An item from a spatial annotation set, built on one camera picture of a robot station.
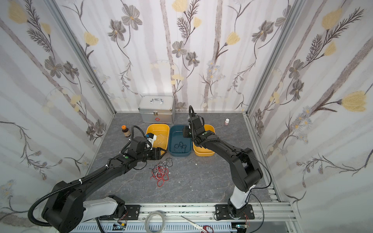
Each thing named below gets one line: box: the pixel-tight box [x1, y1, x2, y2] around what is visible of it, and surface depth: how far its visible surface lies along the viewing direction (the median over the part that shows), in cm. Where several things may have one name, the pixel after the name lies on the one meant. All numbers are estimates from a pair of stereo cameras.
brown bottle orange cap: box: [121, 124, 132, 137], surface depth 103 cm
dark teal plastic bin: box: [168, 124, 193, 157], surface depth 100 cm
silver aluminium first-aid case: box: [137, 95, 176, 124], surface depth 110 cm
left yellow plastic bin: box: [145, 123, 170, 155], surface depth 106 cm
